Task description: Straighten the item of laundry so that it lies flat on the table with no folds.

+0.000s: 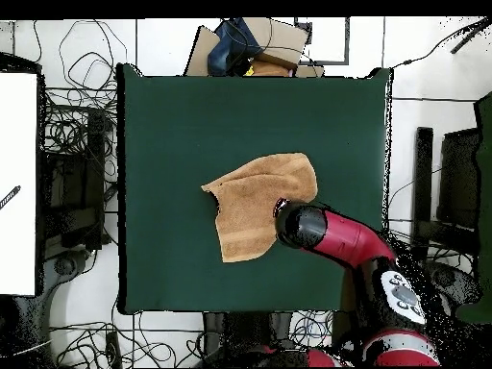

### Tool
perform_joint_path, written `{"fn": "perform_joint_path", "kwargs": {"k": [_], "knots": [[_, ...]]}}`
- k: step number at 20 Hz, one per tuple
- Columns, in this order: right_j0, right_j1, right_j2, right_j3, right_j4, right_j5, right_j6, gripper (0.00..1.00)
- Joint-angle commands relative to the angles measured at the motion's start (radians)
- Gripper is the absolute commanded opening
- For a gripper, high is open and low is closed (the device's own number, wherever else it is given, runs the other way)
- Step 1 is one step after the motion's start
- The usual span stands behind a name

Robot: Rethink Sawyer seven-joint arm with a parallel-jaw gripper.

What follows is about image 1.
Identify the orange terry towel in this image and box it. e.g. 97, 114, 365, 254
200, 152, 319, 264

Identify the orange brown cloth item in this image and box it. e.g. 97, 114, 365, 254
249, 60, 293, 78

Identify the flat cardboard sheet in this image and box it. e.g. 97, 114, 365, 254
184, 25, 222, 77

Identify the dark green table cloth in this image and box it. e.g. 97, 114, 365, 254
116, 62, 393, 315

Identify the black upright bar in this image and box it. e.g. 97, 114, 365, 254
409, 126, 434, 263

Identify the blue bag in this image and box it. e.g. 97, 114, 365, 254
207, 17, 262, 77

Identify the large cardboard box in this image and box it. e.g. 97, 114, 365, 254
241, 16, 310, 70

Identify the black panel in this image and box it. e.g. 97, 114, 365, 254
436, 128, 481, 232

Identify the dark stand foot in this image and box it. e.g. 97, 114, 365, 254
44, 249, 93, 280
426, 259, 482, 307

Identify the black equipment rack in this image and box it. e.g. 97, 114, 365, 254
37, 107, 116, 251

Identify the black power strip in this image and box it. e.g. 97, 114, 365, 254
105, 331, 123, 367

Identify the white board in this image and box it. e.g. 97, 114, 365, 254
0, 72, 39, 297

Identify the striped black rod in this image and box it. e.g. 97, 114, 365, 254
0, 184, 22, 210

